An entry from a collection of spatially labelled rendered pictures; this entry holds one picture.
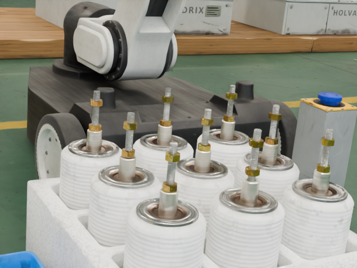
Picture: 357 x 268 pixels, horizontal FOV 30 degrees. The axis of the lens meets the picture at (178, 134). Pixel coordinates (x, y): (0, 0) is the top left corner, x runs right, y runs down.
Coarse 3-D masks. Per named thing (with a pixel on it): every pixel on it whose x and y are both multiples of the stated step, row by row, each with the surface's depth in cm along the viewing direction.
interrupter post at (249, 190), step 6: (246, 180) 84; (258, 180) 85; (246, 186) 84; (252, 186) 84; (258, 186) 84; (246, 192) 84; (252, 192) 84; (240, 198) 85; (246, 198) 84; (252, 198) 84; (246, 204) 84; (252, 204) 84
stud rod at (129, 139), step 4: (128, 112) 87; (132, 112) 87; (128, 116) 87; (132, 116) 86; (128, 120) 87; (132, 120) 87; (128, 132) 87; (132, 132) 87; (128, 136) 87; (132, 136) 87; (128, 140) 87; (132, 140) 88; (128, 144) 88; (132, 144) 88; (128, 148) 88
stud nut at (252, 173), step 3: (246, 168) 84; (258, 168) 84; (246, 171) 84; (249, 171) 83; (252, 171) 83; (255, 171) 83; (258, 171) 84; (246, 174) 84; (249, 174) 84; (252, 174) 83; (255, 174) 83; (258, 174) 84
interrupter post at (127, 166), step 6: (120, 156) 88; (120, 162) 88; (126, 162) 88; (132, 162) 88; (120, 168) 88; (126, 168) 88; (132, 168) 88; (120, 174) 89; (126, 174) 88; (132, 174) 89; (126, 180) 88
